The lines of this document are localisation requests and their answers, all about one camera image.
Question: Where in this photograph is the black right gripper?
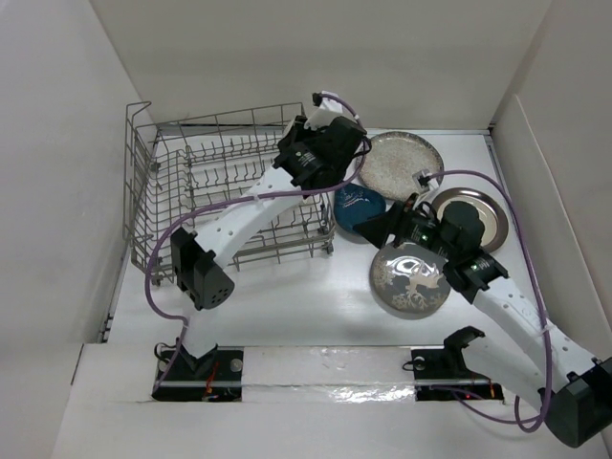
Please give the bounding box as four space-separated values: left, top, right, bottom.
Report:
351 193 456 261

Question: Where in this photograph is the blue shell shaped dish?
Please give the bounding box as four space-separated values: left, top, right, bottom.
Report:
333 184 386 236

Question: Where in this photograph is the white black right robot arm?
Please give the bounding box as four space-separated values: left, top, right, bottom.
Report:
354 202 611 448

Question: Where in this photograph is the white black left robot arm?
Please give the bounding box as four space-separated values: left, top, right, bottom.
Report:
170 115 368 317

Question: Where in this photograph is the grey tree pattern plate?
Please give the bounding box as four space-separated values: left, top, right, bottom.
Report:
369 243 451 319

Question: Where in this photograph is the speckled beige round plate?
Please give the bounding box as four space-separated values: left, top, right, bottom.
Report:
360 131 444 201

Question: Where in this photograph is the silver metal plate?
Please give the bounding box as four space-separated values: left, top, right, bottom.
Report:
432 187 509 252

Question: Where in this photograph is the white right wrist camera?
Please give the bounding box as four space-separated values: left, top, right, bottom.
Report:
409 169 440 207

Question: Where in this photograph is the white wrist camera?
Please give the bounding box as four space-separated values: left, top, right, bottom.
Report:
409 169 440 207
304 91 343 131

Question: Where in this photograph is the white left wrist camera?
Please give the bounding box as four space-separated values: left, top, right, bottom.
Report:
304 91 343 131

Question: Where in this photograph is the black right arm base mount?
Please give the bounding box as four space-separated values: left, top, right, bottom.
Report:
402 326 504 402

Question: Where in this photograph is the silver metal rail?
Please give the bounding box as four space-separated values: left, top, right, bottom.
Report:
153 380 497 388

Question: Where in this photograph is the grey wire dish rack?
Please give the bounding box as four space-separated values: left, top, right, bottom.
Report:
122 99 335 288

